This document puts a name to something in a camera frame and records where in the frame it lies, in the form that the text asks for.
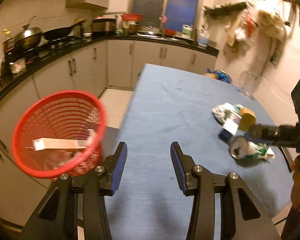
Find kitchen window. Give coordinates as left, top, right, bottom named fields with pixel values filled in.
left=134, top=0, right=203, bottom=30

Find blue plastic bag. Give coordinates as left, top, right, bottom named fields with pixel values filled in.
left=205, top=68, right=232, bottom=83

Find black wall rack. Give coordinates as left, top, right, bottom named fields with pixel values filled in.
left=204, top=1, right=248, bottom=20

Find white plastic bag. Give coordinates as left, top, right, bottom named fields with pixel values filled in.
left=211, top=102, right=237, bottom=124

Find silver can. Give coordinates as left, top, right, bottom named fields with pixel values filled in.
left=229, top=135, right=253, bottom=159

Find small steel container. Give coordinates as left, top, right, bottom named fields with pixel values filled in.
left=9, top=59, right=26, bottom=74

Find red plastic basket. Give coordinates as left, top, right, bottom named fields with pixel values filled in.
left=11, top=91, right=107, bottom=179

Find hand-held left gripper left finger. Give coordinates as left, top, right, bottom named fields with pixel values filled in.
left=19, top=141, right=128, bottom=240

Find red colander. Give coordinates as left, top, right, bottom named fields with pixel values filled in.
left=121, top=14, right=143, bottom=22

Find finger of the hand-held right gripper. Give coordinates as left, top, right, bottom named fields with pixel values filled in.
left=245, top=123, right=300, bottom=147

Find white jug blue label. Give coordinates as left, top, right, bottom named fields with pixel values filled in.
left=197, top=27, right=209, bottom=47

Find hanging plastic bags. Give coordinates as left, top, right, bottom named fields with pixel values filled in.
left=225, top=0, right=290, bottom=53

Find white and blue carton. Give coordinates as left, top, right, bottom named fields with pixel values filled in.
left=218, top=110, right=243, bottom=140

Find black frying pan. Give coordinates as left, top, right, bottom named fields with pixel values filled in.
left=43, top=21, right=84, bottom=40

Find blue tablecloth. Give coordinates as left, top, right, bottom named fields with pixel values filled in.
left=104, top=63, right=294, bottom=240

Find steel faucet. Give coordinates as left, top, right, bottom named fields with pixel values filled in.
left=159, top=4, right=167, bottom=34

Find silver rice cooker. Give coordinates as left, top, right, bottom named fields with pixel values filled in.
left=91, top=17, right=117, bottom=35

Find flat cardboard box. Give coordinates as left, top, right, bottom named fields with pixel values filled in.
left=32, top=137, right=90, bottom=152

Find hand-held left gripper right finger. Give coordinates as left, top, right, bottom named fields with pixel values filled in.
left=170, top=141, right=282, bottom=240

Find black stool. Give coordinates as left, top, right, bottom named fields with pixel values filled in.
left=100, top=126, right=120, bottom=155

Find steel wok with lid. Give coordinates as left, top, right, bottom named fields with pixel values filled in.
left=14, top=26, right=43, bottom=50

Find brown jar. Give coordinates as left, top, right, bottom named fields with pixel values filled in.
left=127, top=21, right=140, bottom=34

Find gas stove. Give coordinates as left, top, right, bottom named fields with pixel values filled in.
left=37, top=36, right=90, bottom=55

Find dark bottle yellow cap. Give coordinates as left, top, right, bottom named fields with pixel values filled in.
left=2, top=29, right=15, bottom=55

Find white jug green label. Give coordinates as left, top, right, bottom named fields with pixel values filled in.
left=181, top=24, right=194, bottom=39

